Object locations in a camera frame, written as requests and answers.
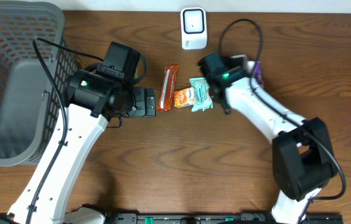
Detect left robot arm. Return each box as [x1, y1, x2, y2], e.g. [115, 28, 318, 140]
[0, 69, 156, 223]

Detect grey plastic basket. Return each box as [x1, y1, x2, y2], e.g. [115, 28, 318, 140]
[0, 1, 77, 167]

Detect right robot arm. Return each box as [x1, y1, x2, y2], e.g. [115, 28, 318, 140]
[199, 57, 342, 223]

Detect small orange packet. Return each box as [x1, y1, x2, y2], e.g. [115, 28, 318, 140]
[174, 87, 197, 108]

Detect orange snack bar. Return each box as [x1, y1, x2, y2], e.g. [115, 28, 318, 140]
[157, 65, 179, 111]

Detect white barcode scanner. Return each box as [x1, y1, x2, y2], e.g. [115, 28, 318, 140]
[180, 7, 208, 50]

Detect purple red snack pack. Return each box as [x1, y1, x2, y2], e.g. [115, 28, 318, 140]
[253, 62, 264, 88]

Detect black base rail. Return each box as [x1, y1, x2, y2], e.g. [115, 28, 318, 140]
[110, 212, 344, 224]

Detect green wipes packet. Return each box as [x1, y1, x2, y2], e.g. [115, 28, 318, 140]
[189, 77, 213, 112]

